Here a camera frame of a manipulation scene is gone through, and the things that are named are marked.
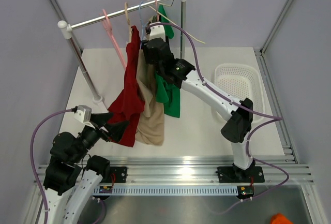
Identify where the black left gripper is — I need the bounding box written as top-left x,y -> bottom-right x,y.
71,112 -> 129,163

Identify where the red t shirt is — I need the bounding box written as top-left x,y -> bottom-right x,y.
108,26 -> 145,147

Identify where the blue wire hanger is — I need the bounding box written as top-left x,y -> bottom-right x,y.
138,1 -> 145,49

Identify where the pink wire hanger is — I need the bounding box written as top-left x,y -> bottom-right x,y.
155,0 -> 159,22

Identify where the beige wooden hanger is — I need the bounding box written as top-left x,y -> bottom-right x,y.
124,2 -> 132,43

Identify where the beige t shirt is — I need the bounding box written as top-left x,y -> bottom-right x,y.
135,50 -> 164,146

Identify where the green t shirt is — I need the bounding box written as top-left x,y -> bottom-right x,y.
155,5 -> 180,118

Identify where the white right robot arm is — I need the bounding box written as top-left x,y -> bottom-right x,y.
142,38 -> 255,181

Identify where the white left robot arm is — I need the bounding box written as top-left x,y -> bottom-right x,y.
36,106 -> 129,223

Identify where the thick pink plastic hanger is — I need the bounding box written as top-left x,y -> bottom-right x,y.
102,9 -> 127,69

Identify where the white perforated plastic basket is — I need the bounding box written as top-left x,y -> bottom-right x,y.
214,63 -> 265,114

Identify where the metal clothes rack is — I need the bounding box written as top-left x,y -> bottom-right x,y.
57,0 -> 187,113

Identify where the orange cloth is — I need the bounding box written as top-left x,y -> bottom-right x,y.
270,213 -> 292,224

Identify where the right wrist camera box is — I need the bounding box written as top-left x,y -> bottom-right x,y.
145,25 -> 166,41

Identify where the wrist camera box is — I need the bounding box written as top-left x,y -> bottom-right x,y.
73,105 -> 92,126
145,25 -> 166,41

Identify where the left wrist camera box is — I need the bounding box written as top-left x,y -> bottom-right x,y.
73,105 -> 92,126

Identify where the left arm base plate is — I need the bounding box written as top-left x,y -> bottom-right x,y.
101,167 -> 128,184

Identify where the white slotted cable duct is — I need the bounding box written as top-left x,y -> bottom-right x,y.
92,185 -> 238,196

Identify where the aluminium mounting rail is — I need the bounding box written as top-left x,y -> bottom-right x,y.
33,155 -> 315,185

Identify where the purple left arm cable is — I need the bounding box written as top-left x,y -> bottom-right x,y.
30,109 -> 78,224

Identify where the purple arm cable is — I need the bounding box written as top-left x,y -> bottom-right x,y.
30,109 -> 78,224
148,22 -> 290,214

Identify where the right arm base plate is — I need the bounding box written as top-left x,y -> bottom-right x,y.
216,166 -> 265,183

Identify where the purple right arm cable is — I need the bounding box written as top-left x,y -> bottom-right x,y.
148,22 -> 290,214

